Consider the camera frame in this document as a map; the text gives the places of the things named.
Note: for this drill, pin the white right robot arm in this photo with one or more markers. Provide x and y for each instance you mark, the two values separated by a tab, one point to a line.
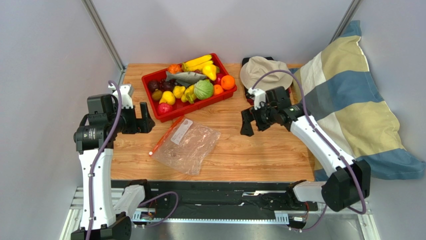
348	180

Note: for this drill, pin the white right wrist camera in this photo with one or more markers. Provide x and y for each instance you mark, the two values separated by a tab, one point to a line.
258	96

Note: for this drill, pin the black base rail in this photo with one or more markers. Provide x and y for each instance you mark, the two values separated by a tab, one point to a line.
217	202

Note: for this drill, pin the small orange tangerine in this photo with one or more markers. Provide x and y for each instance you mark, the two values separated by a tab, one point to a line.
217	89

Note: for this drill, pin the yellow banana in tray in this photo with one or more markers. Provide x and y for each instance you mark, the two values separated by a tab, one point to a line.
197	63

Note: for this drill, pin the grey fish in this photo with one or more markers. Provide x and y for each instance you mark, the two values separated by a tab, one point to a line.
185	78

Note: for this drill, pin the yellow lemon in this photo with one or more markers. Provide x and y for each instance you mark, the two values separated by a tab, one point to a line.
178	91

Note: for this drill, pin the orange fruit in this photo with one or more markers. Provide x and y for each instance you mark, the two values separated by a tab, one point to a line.
227	82

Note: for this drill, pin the striped pillow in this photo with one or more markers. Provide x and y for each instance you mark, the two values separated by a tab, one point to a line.
341	94

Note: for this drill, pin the yellow pear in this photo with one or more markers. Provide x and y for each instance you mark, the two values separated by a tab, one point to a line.
210	70

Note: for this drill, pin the green cabbage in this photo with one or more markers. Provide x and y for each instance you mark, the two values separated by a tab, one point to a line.
204	89

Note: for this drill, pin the beige bucket hat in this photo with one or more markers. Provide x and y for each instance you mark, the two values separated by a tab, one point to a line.
257	66

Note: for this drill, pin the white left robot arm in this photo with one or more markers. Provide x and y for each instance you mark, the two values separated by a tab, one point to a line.
108	115

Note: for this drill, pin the brown kiwi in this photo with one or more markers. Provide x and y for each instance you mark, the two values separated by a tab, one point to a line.
157	95

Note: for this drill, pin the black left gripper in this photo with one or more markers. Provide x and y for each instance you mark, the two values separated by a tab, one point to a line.
143	125

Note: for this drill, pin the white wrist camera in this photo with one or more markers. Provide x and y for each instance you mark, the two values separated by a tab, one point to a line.
126	92
258	96

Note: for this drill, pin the red apple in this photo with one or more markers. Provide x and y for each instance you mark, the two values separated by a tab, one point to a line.
164	108

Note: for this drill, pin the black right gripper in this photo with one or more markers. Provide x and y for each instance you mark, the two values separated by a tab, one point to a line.
256	116

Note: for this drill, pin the orange pumpkin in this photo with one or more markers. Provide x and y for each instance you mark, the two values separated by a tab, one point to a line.
174	69

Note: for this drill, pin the dark purple grapes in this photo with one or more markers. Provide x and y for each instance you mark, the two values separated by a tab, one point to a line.
167	85

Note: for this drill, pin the clear zip top bag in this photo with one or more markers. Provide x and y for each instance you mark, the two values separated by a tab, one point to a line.
185	145

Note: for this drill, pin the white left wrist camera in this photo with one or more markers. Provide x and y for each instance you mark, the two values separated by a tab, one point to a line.
126	92

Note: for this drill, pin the dark purple mangosteen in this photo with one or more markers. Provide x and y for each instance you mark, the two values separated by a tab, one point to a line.
153	85

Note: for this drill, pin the red plastic tray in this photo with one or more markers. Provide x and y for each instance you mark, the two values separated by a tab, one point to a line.
180	108

